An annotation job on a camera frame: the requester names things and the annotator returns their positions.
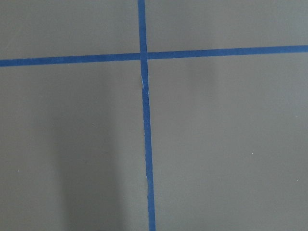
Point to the blue tape vertical line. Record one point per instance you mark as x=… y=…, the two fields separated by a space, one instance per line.
x=146 y=115

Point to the blue tape horizontal line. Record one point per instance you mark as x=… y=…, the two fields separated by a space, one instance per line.
x=152 y=55

